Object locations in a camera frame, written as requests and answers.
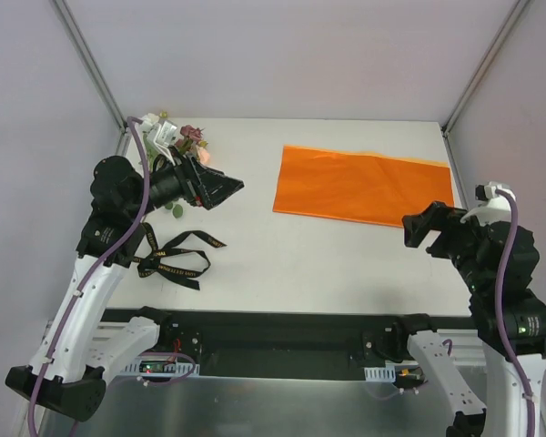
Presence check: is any pink fake rose stem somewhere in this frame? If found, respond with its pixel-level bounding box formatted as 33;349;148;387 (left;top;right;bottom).
165;140;210;219

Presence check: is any orange wrapping paper sheet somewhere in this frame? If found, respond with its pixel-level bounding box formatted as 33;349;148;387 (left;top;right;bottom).
273;145;456;228

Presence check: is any white fake rose stem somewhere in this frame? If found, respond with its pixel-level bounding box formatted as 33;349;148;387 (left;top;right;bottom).
140;113;172;149

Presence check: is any mauve fake rose stem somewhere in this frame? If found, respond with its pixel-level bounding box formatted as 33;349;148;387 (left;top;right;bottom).
176;125;206;154

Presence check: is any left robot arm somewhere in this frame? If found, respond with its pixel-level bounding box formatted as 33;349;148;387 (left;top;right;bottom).
5;154;244;422

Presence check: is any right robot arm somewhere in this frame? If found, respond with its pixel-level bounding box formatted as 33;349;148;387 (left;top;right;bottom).
391;190;546;436

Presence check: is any black ribbon with gold text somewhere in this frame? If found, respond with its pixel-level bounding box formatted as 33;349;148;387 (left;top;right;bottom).
131;223;228;291

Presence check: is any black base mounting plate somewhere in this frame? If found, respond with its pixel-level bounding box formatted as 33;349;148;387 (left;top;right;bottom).
131;308;479;379

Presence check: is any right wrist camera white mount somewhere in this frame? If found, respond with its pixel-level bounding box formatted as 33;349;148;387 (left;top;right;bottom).
460;181;516;226

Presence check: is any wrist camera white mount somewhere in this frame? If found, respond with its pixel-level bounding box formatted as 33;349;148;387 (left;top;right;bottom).
460;181;516;226
143;120;179;164

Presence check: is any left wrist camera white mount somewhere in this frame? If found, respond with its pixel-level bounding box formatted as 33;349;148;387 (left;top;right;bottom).
143;120;179;164

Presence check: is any right white slotted cable duct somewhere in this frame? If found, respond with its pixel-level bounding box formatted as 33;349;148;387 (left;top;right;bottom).
363;365;421;383

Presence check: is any white slotted cable duct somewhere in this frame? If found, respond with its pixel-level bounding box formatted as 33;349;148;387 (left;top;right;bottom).
363;365;421;383
119;360;200;378

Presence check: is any left white slotted cable duct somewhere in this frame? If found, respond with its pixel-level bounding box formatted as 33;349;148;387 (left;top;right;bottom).
119;360;200;378

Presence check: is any left aluminium frame post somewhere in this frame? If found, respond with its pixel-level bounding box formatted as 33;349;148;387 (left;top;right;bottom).
50;0;126;133

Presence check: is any aluminium frame post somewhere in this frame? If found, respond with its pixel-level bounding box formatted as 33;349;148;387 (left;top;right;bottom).
441;0;533;138
50;0;126;133

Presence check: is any right aluminium frame post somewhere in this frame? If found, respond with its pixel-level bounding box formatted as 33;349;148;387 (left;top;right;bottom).
441;0;533;138

